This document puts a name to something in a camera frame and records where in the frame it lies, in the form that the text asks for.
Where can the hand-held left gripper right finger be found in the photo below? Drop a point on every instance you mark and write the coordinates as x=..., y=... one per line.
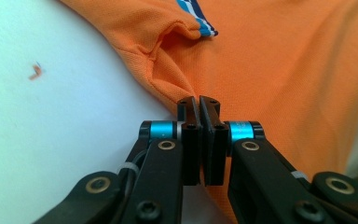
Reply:
x=254, y=180

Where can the small orange thread scrap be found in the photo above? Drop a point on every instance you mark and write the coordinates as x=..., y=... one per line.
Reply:
x=36, y=72

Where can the orange polo shirt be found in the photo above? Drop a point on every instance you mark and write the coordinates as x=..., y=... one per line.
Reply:
x=261, y=77

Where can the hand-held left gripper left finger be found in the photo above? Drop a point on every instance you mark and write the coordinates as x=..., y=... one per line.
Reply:
x=164, y=174

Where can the white mat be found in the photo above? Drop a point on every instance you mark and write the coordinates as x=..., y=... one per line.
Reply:
x=59, y=124

